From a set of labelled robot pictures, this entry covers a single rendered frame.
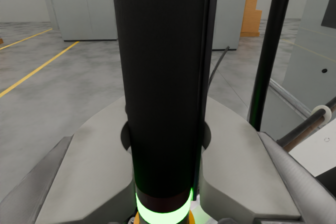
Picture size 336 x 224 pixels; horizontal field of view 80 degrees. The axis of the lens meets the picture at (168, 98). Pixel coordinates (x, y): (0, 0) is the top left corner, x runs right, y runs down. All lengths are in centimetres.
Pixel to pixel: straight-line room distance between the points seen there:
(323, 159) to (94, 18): 716
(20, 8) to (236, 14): 1133
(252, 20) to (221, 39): 259
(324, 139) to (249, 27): 787
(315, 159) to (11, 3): 1419
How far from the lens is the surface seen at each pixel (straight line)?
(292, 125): 130
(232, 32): 599
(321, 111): 38
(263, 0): 1365
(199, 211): 20
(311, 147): 55
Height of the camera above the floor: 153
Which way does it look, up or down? 28 degrees down
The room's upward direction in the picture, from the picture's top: straight up
